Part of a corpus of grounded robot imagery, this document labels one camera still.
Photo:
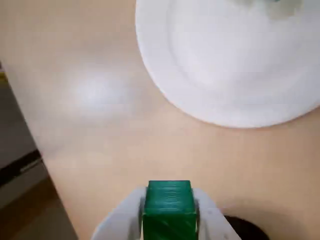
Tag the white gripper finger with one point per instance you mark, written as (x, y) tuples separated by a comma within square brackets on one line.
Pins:
[(215, 227), (117, 225)]

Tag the green cube block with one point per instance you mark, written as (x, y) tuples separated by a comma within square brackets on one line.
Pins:
[(170, 212)]

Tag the black round pot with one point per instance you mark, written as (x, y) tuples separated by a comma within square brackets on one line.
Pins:
[(252, 230)]

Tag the white paper plate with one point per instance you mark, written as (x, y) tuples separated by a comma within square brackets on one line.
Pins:
[(225, 62)]

